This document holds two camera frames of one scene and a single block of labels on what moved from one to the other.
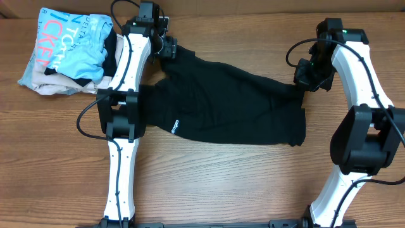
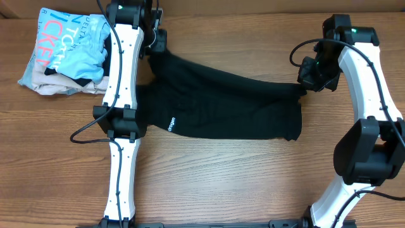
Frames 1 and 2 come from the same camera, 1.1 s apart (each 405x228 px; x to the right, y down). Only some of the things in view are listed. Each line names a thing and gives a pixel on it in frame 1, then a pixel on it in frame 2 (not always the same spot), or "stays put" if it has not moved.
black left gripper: [170, 48] -> [157, 44]
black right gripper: [304, 75] stays put
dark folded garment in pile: [109, 65] stays put
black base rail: [126, 222] stays put
